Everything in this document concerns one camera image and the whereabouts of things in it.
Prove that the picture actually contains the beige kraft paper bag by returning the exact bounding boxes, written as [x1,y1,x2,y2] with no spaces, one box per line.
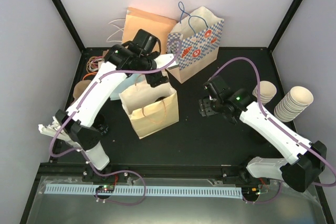
[119,80,179,139]

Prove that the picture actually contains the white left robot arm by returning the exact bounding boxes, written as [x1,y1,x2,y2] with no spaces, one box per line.
[55,29,175,182]

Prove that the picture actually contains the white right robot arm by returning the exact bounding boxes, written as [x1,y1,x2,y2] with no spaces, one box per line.
[199,76,327,193]

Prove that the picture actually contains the light blue paper bag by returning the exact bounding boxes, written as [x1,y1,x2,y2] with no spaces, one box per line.
[110,74,145,101]

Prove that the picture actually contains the orange paper bag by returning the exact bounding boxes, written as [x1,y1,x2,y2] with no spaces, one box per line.
[122,7,177,54]

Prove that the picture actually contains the flat brown paper bags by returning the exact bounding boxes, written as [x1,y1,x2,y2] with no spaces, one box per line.
[82,50,108,80]

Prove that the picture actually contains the short white cup stack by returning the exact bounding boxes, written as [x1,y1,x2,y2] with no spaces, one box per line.
[253,81,277,105]

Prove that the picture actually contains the blue checkered paper bag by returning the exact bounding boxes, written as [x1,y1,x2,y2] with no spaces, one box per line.
[167,2,224,83]

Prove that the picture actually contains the black cup with white print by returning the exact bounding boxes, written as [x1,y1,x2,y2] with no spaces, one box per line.
[92,113,109,136]

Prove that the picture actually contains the brown pulp carrier stack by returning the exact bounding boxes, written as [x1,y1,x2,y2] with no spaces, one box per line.
[72,80,91,103]

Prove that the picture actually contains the tall white cup stack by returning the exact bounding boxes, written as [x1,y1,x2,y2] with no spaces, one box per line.
[274,86,314,122]

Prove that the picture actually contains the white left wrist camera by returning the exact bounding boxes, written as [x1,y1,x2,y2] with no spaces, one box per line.
[154,54,179,70]

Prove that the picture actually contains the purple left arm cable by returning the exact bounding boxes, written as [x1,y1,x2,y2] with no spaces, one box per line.
[49,38,182,205]

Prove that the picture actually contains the light blue cable duct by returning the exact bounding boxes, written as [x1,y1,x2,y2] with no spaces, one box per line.
[44,184,243,199]

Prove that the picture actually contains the black frame post left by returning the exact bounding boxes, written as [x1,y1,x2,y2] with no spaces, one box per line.
[51,0,85,52]

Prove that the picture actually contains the black frame post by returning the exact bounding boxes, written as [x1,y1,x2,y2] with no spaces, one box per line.
[268,0,303,53]
[51,0,85,52]

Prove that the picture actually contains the black frame post right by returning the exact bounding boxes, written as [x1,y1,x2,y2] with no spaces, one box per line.
[268,0,303,53]

